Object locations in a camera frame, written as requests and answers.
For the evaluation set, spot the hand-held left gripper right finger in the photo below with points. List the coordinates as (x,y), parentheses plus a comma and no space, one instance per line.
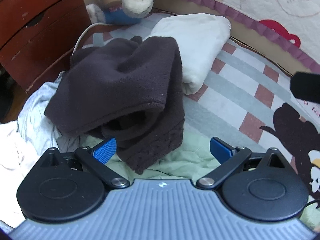
(221,151)

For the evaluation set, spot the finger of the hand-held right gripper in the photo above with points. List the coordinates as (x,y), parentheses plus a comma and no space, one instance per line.
(307,86)

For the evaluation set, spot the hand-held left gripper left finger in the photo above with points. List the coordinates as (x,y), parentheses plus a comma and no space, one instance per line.
(105,151)

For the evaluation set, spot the dark brown knit sweater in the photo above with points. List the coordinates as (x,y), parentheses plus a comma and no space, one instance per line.
(112,80)

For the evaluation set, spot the light green quilted cloth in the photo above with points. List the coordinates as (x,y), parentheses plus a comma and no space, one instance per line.
(175,165)

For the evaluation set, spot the checked cartoon blanket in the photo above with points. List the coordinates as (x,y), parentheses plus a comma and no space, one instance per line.
(232,92)

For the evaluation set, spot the light blue cloth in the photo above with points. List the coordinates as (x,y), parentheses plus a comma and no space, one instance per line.
(37,110)

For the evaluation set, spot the white crumpled cloth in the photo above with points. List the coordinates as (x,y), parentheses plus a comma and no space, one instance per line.
(15,150)

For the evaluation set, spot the cartoon quilt with purple ruffle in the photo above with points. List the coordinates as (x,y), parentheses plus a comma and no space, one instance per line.
(250,0)

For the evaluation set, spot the white folded cloth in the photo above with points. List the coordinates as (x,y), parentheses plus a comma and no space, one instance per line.
(195,45)

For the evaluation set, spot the beige mattress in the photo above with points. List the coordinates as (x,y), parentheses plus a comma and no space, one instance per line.
(200,8)

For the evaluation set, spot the red-brown wooden drawer cabinet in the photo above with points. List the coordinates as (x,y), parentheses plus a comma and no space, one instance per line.
(37,30)

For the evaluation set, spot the grey rabbit plush toy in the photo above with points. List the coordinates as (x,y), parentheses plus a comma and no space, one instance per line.
(137,0)

